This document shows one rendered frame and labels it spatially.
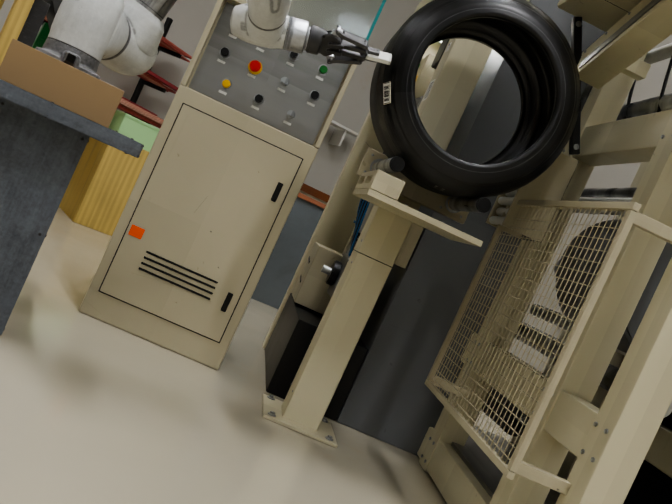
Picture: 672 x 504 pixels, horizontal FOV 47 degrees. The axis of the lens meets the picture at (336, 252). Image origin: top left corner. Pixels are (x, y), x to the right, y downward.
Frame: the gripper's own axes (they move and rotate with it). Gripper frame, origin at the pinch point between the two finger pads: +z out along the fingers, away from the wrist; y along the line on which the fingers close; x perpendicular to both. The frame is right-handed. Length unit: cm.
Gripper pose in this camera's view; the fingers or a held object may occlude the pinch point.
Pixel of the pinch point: (378, 56)
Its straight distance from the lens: 221.7
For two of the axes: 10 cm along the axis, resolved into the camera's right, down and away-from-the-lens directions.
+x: -1.3, 8.5, -5.1
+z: 9.7, 2.2, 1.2
